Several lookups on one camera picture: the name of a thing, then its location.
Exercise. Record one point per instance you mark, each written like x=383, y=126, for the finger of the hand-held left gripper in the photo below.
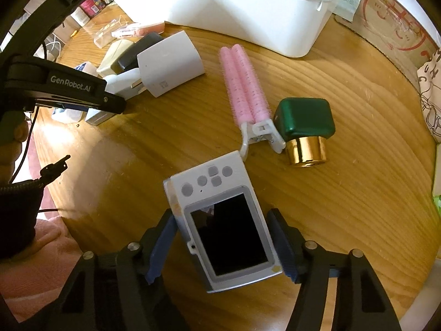
x=115, y=104

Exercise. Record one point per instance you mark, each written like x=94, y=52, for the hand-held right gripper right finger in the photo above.
x=283, y=244

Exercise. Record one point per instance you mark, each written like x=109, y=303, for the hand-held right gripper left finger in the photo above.
x=161, y=244

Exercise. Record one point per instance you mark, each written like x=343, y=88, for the blue and white small box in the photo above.
x=84, y=68

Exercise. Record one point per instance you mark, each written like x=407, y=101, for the beige plastic case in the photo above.
x=112, y=57

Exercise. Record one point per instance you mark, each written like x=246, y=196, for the white digital camera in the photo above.
x=224, y=234

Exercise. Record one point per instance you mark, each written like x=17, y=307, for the white power adapter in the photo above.
x=172, y=62

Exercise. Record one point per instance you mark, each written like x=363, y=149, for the pink strip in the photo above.
x=243, y=86

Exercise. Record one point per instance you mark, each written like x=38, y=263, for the white plastic storage bin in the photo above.
x=241, y=10

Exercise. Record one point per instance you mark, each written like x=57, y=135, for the person's left hand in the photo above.
x=19, y=134

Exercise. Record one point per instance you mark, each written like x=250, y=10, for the white charger plug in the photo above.
x=120, y=82

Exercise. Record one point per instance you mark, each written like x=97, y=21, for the clear small container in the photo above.
x=67, y=115

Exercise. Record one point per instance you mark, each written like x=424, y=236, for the dark grey case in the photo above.
x=137, y=50

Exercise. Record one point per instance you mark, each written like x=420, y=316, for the clear plastic box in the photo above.
x=105, y=32

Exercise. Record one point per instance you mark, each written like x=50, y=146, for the pink correction tape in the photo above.
x=141, y=29

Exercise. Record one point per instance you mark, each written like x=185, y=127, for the red printed box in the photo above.
x=93, y=7

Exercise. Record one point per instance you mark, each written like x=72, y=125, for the pink cloth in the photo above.
x=38, y=275

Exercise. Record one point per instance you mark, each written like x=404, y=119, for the green and gold bottle cap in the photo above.
x=305, y=117

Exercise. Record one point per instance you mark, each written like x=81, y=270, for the green packet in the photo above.
x=437, y=203

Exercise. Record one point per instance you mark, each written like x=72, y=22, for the printed cloth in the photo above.
x=430, y=96

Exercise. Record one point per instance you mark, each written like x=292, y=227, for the cardboard box red print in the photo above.
x=389, y=17

